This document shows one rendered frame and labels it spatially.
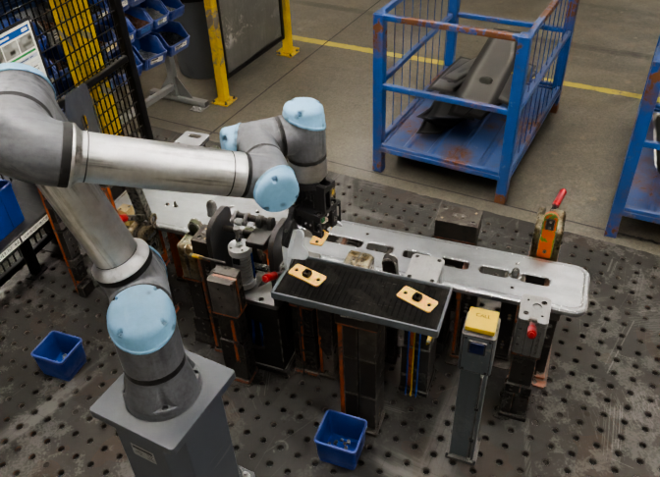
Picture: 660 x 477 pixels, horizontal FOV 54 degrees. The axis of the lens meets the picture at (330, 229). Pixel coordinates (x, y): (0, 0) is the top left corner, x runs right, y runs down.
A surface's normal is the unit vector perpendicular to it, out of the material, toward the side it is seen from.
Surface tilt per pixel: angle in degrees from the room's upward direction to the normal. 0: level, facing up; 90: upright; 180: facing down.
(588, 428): 0
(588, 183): 0
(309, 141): 90
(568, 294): 0
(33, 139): 45
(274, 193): 90
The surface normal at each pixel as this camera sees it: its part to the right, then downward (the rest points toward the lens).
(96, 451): -0.04, -0.78
